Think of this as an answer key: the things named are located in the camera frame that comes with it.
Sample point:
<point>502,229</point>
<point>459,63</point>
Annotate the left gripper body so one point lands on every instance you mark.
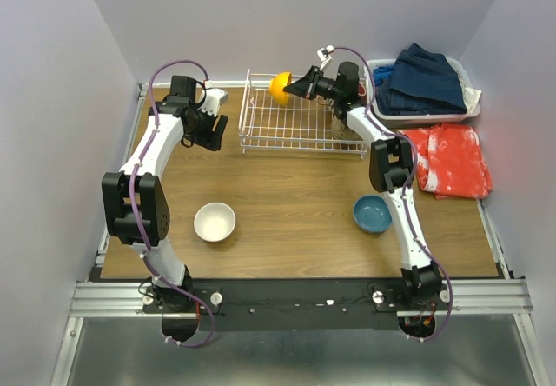
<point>203,124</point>

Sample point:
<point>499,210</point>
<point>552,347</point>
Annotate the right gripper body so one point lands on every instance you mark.
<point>327,90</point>

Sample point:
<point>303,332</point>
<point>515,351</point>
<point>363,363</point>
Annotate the white bowl red outside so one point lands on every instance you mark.
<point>361,90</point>

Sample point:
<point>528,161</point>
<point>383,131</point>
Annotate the orange bowl blue outside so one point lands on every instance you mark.
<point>277,87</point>

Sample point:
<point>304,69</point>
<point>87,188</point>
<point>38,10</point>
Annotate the white wire dish rack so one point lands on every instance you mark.
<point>298,125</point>

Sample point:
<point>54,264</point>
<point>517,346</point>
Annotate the black bowl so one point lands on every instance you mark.
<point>339,128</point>

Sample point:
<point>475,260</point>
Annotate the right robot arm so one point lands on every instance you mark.
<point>391,172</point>

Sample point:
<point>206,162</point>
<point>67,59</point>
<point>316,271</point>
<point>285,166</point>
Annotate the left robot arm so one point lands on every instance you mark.
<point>135,207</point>

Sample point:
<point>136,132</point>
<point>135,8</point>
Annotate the dark blue cloth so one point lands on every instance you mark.
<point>418,83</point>

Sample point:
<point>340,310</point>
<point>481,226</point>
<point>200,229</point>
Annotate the white plastic basket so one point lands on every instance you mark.
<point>426,120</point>

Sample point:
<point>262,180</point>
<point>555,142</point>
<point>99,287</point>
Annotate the red white cloth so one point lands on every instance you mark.
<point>450,161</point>

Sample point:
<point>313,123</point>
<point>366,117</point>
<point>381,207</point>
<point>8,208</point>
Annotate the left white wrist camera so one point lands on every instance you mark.
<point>215,98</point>

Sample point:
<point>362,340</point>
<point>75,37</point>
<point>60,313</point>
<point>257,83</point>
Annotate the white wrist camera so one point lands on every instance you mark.
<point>325,55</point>
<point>215,98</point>

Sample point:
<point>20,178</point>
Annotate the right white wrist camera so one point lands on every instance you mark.
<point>325,55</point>

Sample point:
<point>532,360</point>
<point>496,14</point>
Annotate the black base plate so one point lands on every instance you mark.
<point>296,304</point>

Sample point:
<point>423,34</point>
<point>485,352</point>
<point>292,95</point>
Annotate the aluminium frame rail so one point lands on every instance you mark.
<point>471,297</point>

